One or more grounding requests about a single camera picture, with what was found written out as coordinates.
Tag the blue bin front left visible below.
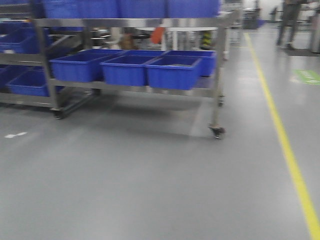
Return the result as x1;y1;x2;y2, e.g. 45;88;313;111
49;49;123;83

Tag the blue bin lower left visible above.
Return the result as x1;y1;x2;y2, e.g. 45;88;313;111
5;70;50;97

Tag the blue bin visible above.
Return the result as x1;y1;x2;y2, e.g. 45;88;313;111
145;56;202;90
5;70;50;97
100;50;165;87
49;49;123;83

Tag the blue bin front middle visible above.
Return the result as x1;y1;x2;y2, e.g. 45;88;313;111
100;50;165;87

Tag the stainless steel shelf cart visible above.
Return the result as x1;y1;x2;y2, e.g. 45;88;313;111
34;9;240;139

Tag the person in dark clothes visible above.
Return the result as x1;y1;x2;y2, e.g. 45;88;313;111
276;0;310;51

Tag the blue bin front right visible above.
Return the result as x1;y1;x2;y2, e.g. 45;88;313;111
145;56;202;90

